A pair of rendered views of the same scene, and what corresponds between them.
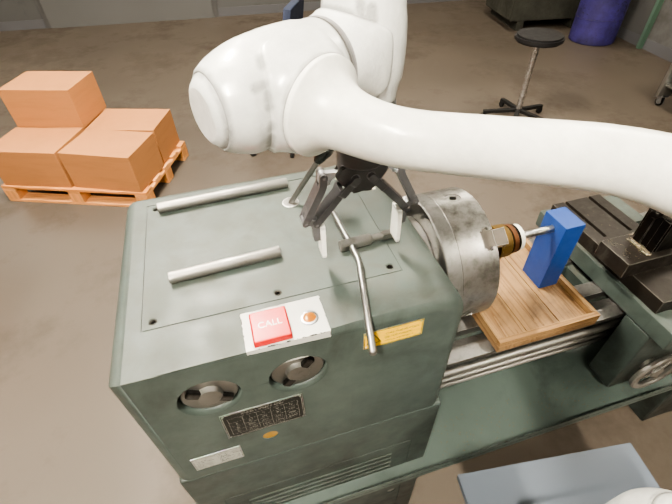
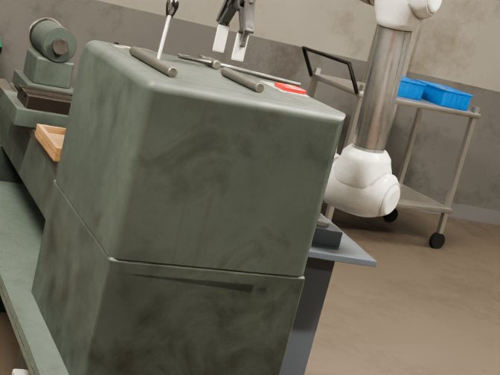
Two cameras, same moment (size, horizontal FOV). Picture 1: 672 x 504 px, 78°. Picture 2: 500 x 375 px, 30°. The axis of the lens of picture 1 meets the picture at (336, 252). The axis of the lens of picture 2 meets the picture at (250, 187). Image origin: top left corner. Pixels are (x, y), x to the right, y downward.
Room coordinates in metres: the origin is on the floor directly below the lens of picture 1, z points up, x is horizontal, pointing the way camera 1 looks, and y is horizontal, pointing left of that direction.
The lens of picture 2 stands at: (0.87, 2.36, 1.49)
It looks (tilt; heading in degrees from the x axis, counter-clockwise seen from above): 12 degrees down; 259
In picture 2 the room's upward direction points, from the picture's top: 14 degrees clockwise
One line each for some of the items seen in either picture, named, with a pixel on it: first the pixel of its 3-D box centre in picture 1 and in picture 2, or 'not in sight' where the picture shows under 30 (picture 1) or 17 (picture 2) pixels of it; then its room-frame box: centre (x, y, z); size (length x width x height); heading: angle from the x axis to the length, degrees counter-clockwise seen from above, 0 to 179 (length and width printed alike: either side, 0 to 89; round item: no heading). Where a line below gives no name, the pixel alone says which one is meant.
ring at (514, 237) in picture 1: (496, 241); not in sight; (0.78, -0.41, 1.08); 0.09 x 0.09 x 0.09; 15
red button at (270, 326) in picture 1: (270, 327); (289, 90); (0.40, 0.11, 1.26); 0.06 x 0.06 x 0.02; 15
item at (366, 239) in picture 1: (367, 239); (208, 61); (0.59, -0.06, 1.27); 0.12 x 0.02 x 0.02; 108
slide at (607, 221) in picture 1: (624, 246); (85, 106); (0.88, -0.85, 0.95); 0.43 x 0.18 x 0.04; 15
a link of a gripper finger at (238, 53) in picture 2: (321, 237); (239, 47); (0.53, 0.02, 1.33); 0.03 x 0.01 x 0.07; 15
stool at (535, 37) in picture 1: (525, 78); not in sight; (3.60, -1.67, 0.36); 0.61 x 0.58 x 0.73; 99
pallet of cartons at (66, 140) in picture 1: (86, 137); not in sight; (2.83, 1.80, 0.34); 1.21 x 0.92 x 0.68; 94
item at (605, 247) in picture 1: (641, 251); not in sight; (0.81, -0.84, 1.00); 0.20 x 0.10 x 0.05; 105
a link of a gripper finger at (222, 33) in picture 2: (396, 222); (220, 39); (0.57, -0.11, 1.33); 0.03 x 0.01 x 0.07; 15
